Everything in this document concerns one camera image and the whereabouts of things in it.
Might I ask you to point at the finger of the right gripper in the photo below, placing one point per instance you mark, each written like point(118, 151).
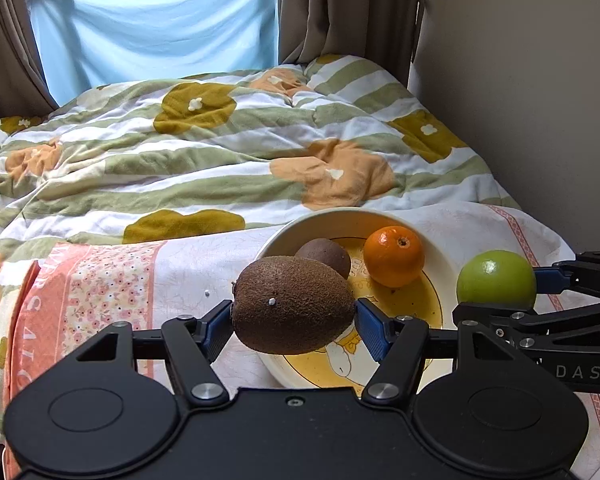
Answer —
point(582, 274)
point(511, 321)

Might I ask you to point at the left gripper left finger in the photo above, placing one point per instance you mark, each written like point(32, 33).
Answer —
point(192, 345)

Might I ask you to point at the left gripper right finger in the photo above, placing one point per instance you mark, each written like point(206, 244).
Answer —
point(398, 348)

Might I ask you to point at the green apple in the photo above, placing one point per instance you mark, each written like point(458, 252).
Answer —
point(497, 277)

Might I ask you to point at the large brown kiwi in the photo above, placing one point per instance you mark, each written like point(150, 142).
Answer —
point(290, 305)

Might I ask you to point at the cream yellow duck bowl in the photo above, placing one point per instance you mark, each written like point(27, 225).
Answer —
point(346, 362)

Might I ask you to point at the orange mandarin in bowl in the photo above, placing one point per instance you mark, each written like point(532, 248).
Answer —
point(394, 256)

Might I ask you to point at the brown kiwi in bowl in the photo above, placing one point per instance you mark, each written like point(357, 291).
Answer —
point(328, 252)

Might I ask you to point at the white pink floral cloth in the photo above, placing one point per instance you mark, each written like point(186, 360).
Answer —
point(77, 289)

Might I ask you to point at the green striped floral quilt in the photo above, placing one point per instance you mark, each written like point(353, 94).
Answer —
point(151, 160)

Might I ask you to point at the brown left curtain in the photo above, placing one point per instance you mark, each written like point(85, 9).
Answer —
point(23, 88)

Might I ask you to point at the brown curtain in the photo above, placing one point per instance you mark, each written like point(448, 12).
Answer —
point(23, 88)
point(384, 31)

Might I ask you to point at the light blue window cloth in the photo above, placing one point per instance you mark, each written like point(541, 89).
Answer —
point(86, 43)

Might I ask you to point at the brown right curtain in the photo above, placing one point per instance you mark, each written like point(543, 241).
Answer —
point(384, 31)

